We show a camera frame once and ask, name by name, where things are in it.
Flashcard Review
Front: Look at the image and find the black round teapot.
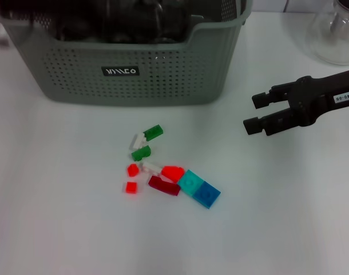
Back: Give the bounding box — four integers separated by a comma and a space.
55, 0, 104, 42

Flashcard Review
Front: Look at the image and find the white toy brick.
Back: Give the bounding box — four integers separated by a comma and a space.
141, 161, 162, 176
130, 133, 148, 150

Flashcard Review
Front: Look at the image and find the teal square flat brick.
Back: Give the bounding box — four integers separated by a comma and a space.
177, 169, 205, 197

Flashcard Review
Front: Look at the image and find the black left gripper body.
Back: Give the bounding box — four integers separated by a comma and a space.
100, 0, 190, 44

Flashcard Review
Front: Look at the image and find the dark red flat brick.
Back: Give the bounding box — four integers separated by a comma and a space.
148, 175, 181, 197

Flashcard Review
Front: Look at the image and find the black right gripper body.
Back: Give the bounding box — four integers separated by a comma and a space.
288, 68, 349, 127

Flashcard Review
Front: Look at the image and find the green toy brick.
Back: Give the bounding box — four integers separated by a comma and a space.
142, 124, 165, 142
130, 145, 152, 162

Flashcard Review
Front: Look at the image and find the clear glass carafe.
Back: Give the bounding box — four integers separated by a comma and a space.
305, 0, 349, 66

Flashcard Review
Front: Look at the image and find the red sloped toy brick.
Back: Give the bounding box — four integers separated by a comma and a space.
161, 165, 185, 183

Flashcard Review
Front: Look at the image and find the blue square flat brick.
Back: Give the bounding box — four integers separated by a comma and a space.
193, 180, 222, 210

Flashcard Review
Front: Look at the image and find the grey-green perforated storage bin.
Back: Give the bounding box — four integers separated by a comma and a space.
0, 0, 253, 108

